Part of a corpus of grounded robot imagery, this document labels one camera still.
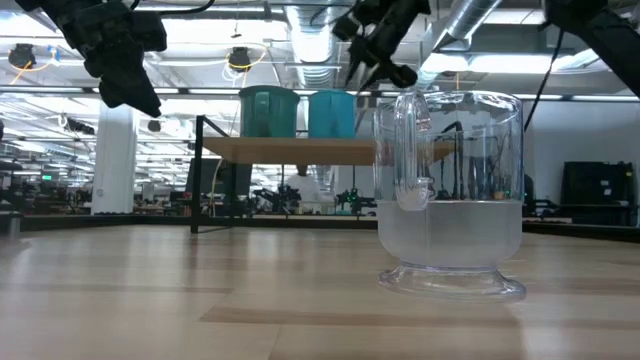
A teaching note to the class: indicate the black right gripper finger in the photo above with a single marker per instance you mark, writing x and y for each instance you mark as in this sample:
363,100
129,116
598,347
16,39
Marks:
356,65
395,75

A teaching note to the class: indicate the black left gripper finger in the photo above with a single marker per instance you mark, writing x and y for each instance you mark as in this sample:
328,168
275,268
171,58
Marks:
142,95
111,95

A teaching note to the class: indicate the blue cup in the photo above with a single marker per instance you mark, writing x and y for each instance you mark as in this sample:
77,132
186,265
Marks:
332,114

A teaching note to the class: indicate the teal mug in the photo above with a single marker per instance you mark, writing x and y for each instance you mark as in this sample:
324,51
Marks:
269,111

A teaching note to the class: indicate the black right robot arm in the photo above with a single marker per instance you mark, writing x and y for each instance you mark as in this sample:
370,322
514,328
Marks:
600,35

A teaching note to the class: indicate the wooden shelf with black legs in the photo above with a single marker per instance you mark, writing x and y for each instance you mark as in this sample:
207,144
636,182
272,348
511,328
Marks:
300,150

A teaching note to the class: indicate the white pillar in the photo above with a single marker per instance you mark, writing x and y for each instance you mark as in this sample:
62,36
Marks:
114,157

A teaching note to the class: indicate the black ceiling device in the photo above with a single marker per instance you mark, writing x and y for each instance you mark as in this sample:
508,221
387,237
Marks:
22,55
239,58

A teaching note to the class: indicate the black background monitor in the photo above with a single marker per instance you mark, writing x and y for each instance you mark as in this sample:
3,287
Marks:
220,177

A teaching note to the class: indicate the person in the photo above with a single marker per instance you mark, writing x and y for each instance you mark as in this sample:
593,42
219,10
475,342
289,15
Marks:
306,187

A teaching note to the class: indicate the clear plastic pitcher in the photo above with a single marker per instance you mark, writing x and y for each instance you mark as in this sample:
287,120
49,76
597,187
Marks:
450,235

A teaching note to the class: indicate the black equipment cabinet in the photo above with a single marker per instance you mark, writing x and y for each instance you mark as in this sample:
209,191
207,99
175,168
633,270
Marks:
599,192

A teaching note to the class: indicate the silver ventilation duct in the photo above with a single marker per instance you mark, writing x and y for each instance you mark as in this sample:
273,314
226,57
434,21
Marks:
312,50

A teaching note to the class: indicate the black metal table frame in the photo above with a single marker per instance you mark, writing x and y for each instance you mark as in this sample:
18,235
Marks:
100,222

